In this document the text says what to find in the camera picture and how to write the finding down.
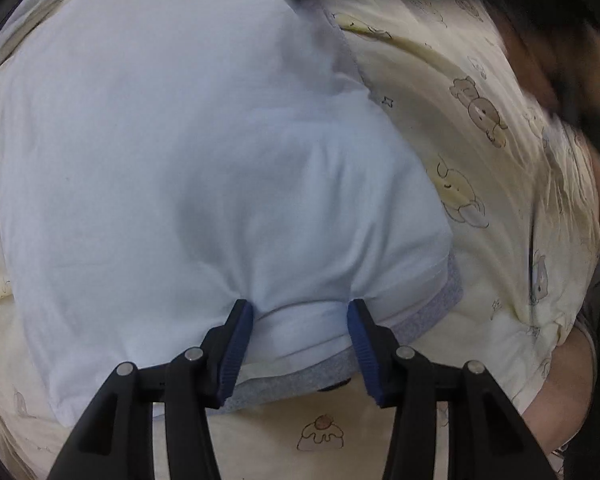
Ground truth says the grey and black sweatshirt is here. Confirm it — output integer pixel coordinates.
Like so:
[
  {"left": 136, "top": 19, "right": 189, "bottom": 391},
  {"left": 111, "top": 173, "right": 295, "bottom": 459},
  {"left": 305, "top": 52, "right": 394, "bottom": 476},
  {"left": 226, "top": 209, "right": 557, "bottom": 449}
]
[{"left": 149, "top": 0, "right": 465, "bottom": 420}]

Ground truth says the white cartoon print t-shirt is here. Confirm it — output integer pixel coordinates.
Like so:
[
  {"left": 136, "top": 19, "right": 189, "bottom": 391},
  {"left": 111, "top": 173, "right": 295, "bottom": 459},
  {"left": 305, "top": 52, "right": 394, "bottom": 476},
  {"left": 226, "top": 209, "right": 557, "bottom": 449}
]
[{"left": 0, "top": 0, "right": 462, "bottom": 426}]

